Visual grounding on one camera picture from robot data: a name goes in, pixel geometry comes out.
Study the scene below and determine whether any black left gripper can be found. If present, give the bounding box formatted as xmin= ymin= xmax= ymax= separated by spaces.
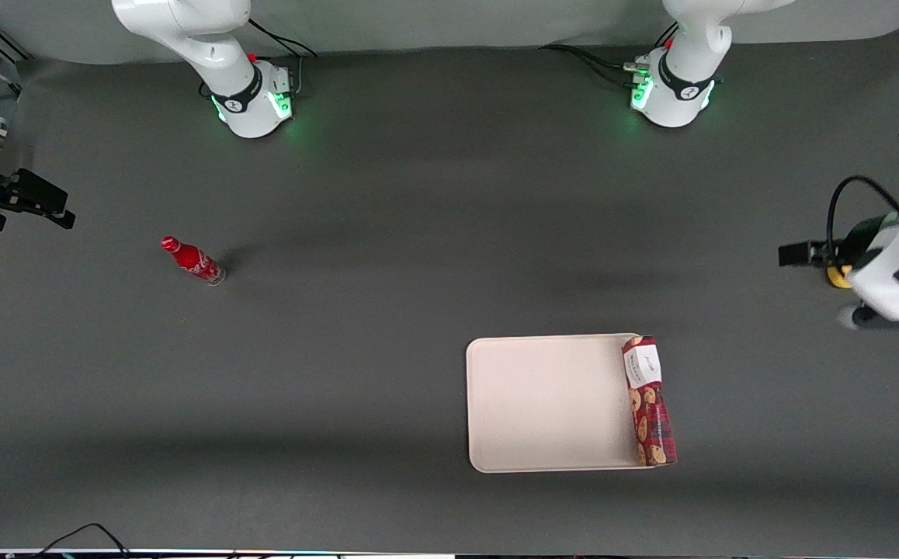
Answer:
xmin=778 ymin=214 xmax=899 ymax=269

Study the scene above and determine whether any red cookie box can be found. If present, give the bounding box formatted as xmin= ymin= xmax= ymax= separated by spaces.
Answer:
xmin=622 ymin=335 xmax=678 ymax=467

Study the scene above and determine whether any beige plastic tray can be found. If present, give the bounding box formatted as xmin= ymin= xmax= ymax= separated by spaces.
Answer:
xmin=466 ymin=334 xmax=656 ymax=474

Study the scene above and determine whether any red cola bottle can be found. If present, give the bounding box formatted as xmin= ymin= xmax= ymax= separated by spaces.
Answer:
xmin=160 ymin=236 xmax=227 ymax=286

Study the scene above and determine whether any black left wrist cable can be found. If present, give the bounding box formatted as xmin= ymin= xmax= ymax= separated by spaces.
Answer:
xmin=826 ymin=175 xmax=899 ymax=261

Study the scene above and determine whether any black right arm base cable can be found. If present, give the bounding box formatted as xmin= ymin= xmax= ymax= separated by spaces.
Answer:
xmin=248 ymin=19 xmax=319 ymax=60

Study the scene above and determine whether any black arm base cable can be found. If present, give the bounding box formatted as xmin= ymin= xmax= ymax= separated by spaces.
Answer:
xmin=248 ymin=19 xmax=319 ymax=60
xmin=539 ymin=44 xmax=641 ymax=83

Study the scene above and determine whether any black left arm base cable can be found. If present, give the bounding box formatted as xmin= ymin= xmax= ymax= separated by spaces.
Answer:
xmin=539 ymin=44 xmax=641 ymax=83

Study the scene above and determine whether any black cable at table edge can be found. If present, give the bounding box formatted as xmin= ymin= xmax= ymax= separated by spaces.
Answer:
xmin=30 ymin=523 xmax=132 ymax=559

